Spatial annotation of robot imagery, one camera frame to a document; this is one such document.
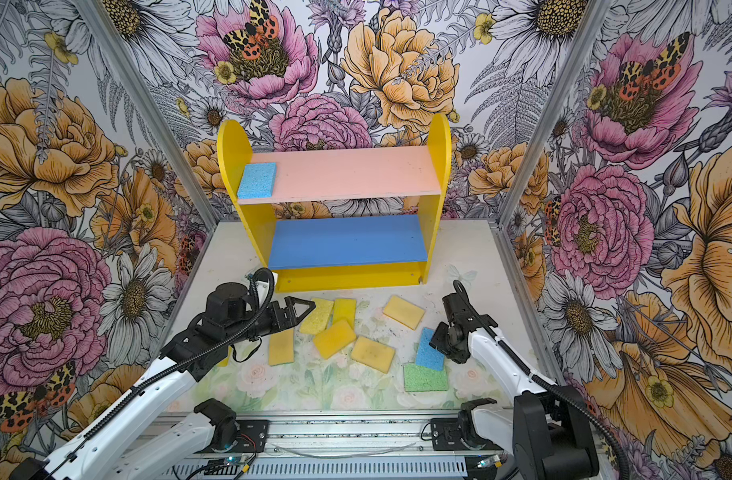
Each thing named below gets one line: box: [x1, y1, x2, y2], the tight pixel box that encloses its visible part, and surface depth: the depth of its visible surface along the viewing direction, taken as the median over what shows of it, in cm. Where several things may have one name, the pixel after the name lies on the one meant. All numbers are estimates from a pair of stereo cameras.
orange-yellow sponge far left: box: [268, 328, 295, 366], surface depth 89 cm
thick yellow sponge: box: [314, 320, 356, 359], surface depth 91 cm
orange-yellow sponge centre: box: [351, 336, 396, 374], surface depth 89 cm
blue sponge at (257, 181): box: [238, 162, 276, 200], surface depth 74 cm
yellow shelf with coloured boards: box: [218, 114, 452, 293], surface depth 96 cm
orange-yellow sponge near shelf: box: [382, 295, 426, 331], surface depth 98 cm
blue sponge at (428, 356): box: [416, 327, 445, 371], surface depth 87 cm
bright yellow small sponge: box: [333, 299, 357, 331], surface depth 99 cm
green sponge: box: [403, 363, 448, 392], surface depth 83 cm
